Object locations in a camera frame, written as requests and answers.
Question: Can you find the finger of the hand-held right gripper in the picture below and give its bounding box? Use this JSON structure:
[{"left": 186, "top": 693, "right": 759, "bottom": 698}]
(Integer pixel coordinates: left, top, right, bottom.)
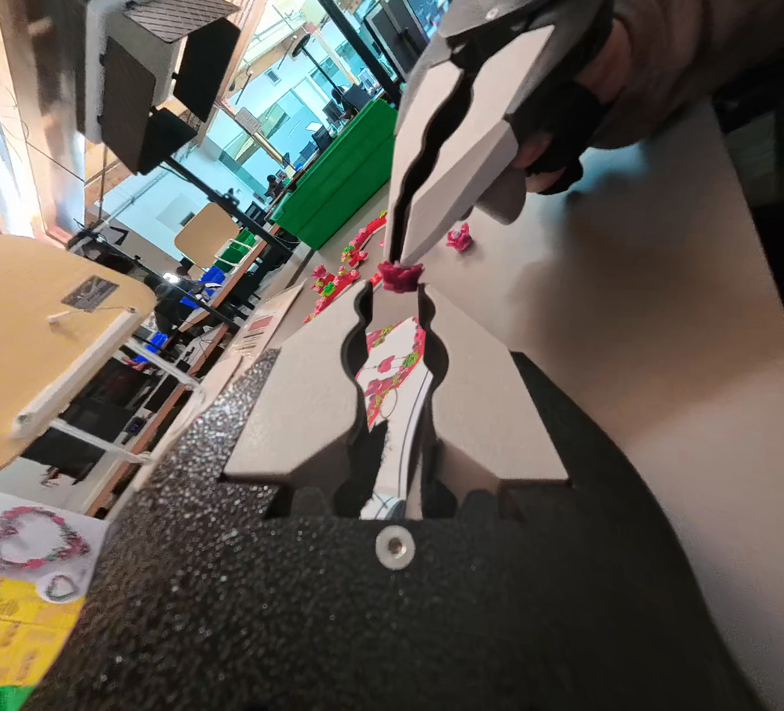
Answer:
[
  {"left": 388, "top": 58, "right": 474, "bottom": 260},
  {"left": 400, "top": 24, "right": 556, "bottom": 266}
]

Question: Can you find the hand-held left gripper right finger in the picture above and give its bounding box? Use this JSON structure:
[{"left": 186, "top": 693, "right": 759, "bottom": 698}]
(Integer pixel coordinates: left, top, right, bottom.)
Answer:
[{"left": 415, "top": 282, "right": 570, "bottom": 519}]

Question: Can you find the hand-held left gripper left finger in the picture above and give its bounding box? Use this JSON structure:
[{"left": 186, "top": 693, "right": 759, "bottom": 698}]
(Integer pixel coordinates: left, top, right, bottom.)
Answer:
[{"left": 223, "top": 280, "right": 391, "bottom": 519}]

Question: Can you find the person's right forearm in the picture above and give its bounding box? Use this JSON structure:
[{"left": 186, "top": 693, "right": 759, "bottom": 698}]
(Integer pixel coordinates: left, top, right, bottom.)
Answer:
[{"left": 588, "top": 0, "right": 784, "bottom": 150}]

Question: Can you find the open lego instruction booklet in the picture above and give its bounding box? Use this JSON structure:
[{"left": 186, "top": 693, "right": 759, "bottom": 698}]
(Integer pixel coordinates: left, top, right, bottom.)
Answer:
[{"left": 358, "top": 316, "right": 428, "bottom": 521}]

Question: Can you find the yellow lego box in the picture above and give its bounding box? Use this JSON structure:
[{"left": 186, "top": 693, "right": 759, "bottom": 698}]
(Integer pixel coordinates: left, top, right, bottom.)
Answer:
[{"left": 0, "top": 491, "right": 111, "bottom": 690}]

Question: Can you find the white printed paper sheet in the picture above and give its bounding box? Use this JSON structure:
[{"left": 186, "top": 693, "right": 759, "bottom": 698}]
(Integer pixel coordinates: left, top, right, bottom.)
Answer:
[{"left": 229, "top": 279, "right": 307, "bottom": 357}]

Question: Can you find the black computer monitor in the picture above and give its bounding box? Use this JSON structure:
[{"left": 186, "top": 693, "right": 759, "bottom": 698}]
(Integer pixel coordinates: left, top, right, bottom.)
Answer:
[{"left": 364, "top": 0, "right": 432, "bottom": 81}]

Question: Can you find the black pole with ribbed disc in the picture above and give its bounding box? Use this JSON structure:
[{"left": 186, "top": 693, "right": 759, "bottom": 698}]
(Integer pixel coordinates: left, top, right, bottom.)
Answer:
[{"left": 265, "top": 0, "right": 405, "bottom": 106}]

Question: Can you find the wooden tilting stand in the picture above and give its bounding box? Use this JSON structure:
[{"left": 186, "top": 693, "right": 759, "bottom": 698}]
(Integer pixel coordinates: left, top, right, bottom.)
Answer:
[
  {"left": 174, "top": 202, "right": 241, "bottom": 262},
  {"left": 0, "top": 233, "right": 203, "bottom": 473}
]

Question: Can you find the grey overhead panel on pole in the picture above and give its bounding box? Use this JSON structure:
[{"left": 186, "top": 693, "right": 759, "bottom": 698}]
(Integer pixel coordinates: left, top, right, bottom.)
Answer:
[{"left": 76, "top": 0, "right": 301, "bottom": 259}]

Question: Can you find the red lego heart frame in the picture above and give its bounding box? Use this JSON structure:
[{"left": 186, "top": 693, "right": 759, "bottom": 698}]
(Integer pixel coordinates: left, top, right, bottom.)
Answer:
[{"left": 340, "top": 211, "right": 388, "bottom": 268}]

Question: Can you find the large dark air duct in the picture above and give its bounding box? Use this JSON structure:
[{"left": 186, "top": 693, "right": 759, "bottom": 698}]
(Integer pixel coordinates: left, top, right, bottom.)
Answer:
[{"left": 0, "top": 0, "right": 87, "bottom": 240}]

